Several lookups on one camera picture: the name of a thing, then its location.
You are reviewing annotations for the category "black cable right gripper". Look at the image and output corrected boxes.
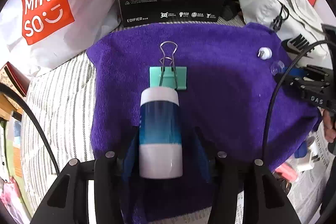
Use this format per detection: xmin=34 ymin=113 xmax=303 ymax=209
xmin=261 ymin=39 xmax=336 ymax=162

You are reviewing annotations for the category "person's hand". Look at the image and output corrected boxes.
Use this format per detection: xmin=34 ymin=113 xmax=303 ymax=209
xmin=322 ymin=110 xmax=336 ymax=143

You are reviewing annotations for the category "patterned book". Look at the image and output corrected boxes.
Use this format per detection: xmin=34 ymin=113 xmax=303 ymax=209
xmin=1 ymin=61 xmax=30 ymax=98

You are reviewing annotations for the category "newspaper sheet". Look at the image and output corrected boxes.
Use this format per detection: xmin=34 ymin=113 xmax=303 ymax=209
xmin=149 ymin=123 xmax=334 ymax=223

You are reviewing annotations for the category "blue white cylinder bottle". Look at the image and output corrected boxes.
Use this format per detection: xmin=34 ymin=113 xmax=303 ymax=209
xmin=139 ymin=86 xmax=183 ymax=179

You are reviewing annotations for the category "purple towel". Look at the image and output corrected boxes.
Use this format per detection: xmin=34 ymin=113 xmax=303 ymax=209
xmin=85 ymin=21 xmax=322 ymax=224

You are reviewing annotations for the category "pink jar blue lid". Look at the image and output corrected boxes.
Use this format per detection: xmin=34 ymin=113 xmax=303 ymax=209
xmin=294 ymin=140 xmax=307 ymax=159

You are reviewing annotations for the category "black cable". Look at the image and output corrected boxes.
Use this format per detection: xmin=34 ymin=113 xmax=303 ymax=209
xmin=0 ymin=82 xmax=60 ymax=176

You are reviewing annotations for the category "grey Nike waist bag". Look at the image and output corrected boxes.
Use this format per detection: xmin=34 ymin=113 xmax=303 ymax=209
xmin=238 ymin=0 xmax=325 ymax=59

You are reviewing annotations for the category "white USB charger plug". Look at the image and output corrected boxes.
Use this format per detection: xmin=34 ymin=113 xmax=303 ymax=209
xmin=297 ymin=135 xmax=329 ymax=173

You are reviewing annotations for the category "small white USB adapter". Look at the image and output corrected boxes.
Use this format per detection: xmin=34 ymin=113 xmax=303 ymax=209
xmin=257 ymin=47 xmax=272 ymax=60

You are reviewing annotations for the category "pink tube with grey cap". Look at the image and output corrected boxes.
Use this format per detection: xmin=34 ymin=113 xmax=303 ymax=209
xmin=275 ymin=162 xmax=298 ymax=182

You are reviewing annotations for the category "wooden furniture piece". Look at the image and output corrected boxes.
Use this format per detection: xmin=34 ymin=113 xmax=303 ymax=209
xmin=0 ymin=94 xmax=23 ymax=121

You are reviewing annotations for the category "green binder clip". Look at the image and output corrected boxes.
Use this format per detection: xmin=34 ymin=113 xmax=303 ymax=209
xmin=149 ymin=41 xmax=187 ymax=90

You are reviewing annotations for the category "white Miniso plastic bag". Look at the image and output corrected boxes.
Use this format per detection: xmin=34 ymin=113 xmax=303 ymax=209
xmin=1 ymin=0 xmax=120 ymax=77

